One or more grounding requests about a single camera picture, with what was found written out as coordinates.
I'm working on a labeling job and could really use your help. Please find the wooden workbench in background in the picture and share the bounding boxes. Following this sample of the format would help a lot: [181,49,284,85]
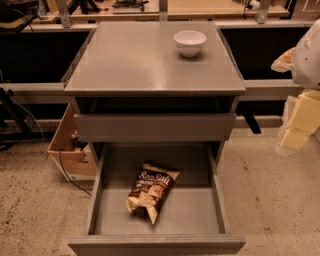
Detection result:
[33,0,291,22]

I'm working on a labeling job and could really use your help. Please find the grey drawer cabinet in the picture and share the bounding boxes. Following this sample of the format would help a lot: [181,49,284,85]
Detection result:
[65,22,245,155]

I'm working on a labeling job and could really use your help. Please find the grey metal rail frame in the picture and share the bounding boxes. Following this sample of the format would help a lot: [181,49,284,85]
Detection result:
[0,19,320,104]

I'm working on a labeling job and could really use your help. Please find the brown chip bag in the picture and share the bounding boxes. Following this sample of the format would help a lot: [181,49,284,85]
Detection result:
[126,162,180,224]

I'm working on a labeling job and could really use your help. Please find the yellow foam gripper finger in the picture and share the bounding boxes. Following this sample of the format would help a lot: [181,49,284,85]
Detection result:
[276,90,320,156]
[271,48,295,73]

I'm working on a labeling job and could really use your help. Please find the white ceramic bowl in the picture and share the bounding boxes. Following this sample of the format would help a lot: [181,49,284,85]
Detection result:
[174,30,207,57]

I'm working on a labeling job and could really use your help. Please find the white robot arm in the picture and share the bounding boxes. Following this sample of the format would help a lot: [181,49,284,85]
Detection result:
[271,20,320,156]

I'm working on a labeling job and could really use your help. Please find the grey top drawer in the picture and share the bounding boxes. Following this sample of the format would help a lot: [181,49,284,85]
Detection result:
[74,113,236,142]

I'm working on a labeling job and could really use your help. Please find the open grey middle drawer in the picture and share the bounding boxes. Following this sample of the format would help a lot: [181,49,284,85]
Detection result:
[68,143,245,256]

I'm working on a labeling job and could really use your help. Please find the black cable on floor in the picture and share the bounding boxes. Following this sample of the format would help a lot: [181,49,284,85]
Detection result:
[58,148,93,197]

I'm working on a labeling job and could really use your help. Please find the cardboard box on floor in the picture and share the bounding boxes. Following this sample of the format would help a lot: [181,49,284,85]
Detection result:
[47,103,97,181]

